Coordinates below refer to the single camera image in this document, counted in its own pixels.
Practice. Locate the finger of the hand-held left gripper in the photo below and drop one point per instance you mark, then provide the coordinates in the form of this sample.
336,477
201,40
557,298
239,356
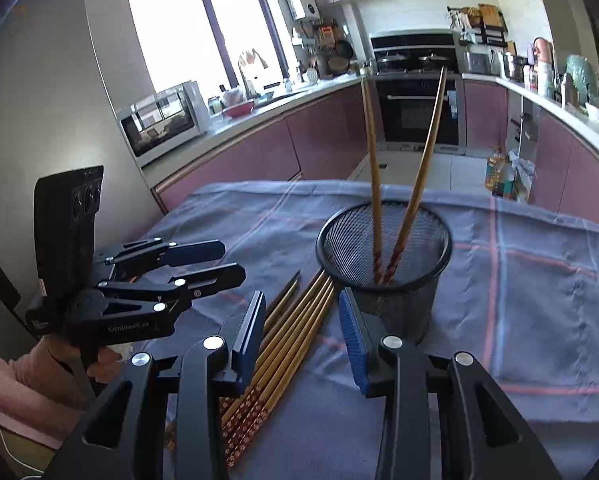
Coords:
199,252
219,277

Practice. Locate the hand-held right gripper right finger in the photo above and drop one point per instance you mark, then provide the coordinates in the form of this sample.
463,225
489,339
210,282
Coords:
355,345

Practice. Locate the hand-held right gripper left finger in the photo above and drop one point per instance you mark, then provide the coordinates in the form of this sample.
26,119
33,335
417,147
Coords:
248,345

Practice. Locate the bunch of wooden chopsticks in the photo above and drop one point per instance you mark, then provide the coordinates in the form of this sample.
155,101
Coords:
289,330

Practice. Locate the black mesh utensil holder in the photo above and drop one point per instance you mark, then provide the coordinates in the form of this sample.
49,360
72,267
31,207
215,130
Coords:
409,310

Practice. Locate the red-tipped wooden chopstick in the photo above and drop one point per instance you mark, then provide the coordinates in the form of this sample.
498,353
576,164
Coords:
424,160
373,170

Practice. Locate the person's left forearm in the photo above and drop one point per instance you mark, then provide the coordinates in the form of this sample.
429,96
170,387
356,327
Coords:
24,390

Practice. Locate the person's left hand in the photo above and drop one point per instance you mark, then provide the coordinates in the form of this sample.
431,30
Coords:
108,366

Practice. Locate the pink base cabinets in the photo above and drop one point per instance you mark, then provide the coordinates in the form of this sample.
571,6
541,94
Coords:
569,170
259,145

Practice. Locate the white microwave oven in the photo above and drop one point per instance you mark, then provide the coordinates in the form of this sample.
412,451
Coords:
164,120

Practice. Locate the pink basin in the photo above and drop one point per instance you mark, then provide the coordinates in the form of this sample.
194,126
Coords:
239,108

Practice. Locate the blue plaid tablecloth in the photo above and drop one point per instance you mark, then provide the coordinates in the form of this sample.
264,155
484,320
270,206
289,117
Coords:
504,310

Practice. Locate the chrome faucet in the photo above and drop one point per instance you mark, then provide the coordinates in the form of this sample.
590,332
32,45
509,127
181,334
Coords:
243,77

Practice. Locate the oil bottles on floor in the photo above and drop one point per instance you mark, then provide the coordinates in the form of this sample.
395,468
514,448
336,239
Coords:
505,187

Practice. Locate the yellow cooking oil bottle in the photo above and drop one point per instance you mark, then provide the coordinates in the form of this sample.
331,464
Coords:
494,165

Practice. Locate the kitchen window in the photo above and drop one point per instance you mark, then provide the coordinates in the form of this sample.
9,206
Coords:
179,25

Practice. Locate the black built-in oven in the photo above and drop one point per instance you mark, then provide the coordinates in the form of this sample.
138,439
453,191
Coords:
414,110

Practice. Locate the clear plastic bag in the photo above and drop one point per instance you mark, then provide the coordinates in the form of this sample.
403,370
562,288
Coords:
525,170

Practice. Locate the black hanging pan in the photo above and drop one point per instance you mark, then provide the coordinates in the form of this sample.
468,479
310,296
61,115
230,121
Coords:
344,50

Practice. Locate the black wok with glass lid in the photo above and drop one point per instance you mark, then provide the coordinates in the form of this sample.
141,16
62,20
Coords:
390,61

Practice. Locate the black pot with lid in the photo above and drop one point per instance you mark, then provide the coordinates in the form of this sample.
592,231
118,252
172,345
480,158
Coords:
433,58

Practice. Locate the large steel pot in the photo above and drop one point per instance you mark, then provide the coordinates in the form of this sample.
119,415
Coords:
513,67

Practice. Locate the steel thermos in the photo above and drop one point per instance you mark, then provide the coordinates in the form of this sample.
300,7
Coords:
569,91

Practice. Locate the pink kettle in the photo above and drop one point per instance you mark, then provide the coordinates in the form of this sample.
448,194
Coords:
542,50

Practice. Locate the wooden cutting board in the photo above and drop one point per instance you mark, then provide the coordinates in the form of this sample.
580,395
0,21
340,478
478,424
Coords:
489,12

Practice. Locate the black wall rack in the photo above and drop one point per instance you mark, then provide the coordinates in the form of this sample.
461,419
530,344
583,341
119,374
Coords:
492,35

